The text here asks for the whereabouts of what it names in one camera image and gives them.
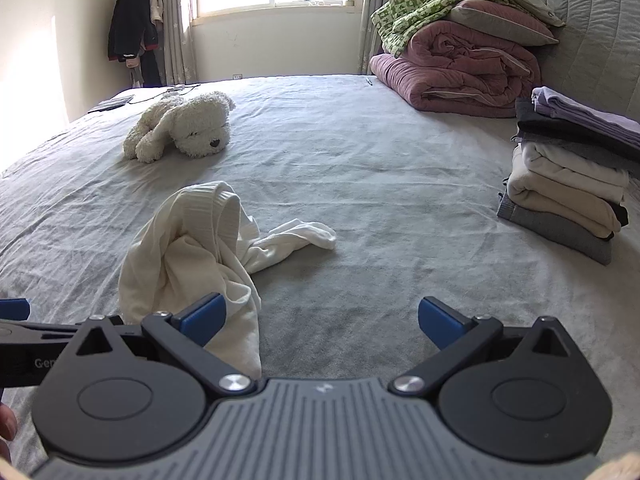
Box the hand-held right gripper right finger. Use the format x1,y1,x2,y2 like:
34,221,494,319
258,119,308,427
390,296,583,401

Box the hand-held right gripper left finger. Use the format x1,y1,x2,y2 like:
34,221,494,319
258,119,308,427
60,293,257,402

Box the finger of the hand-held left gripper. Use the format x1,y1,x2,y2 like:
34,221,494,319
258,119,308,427
0,318,123,345
0,298,31,321

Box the white pants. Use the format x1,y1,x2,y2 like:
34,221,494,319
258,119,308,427
118,180,337,381

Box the stack of folded clothes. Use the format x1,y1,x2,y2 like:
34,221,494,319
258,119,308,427
496,86,640,266

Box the person's left hand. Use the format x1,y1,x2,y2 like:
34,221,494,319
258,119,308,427
0,404,20,463

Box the grey bed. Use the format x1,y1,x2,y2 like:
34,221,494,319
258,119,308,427
0,74,640,471

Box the white plush dog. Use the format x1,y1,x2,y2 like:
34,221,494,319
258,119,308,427
123,91,237,164

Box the black tablet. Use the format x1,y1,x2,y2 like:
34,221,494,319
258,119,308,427
87,95,135,113

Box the pink folded quilt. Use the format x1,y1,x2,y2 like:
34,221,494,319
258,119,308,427
369,20,543,118

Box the pink and grey pillow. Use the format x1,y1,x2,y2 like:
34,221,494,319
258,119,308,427
447,0,560,47

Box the dark hanging jacket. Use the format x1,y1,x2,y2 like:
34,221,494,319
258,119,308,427
107,0,161,63

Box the grey quilted headboard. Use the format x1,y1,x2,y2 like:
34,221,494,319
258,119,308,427
520,0,640,126

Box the black charging cable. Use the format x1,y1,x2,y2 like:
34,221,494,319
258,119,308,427
127,83,201,106

